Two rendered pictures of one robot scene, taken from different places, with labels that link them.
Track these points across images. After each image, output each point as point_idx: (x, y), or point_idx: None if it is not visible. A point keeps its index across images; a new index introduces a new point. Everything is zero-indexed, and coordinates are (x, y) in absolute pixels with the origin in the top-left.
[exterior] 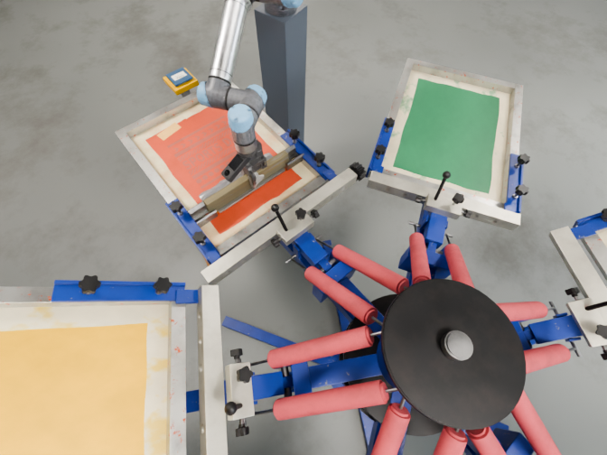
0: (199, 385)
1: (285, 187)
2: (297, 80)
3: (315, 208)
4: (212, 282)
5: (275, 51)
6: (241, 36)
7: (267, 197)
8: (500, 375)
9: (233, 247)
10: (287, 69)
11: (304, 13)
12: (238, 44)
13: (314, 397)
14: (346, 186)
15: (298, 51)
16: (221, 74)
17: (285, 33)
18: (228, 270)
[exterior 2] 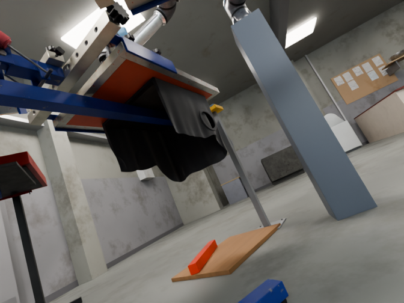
0: None
1: (119, 82)
2: (274, 66)
3: (75, 57)
4: (28, 116)
5: (243, 53)
6: (148, 24)
7: (110, 94)
8: None
9: (61, 113)
10: (250, 57)
11: (257, 13)
12: (142, 27)
13: None
14: (97, 27)
15: (261, 41)
16: None
17: (234, 32)
18: (33, 109)
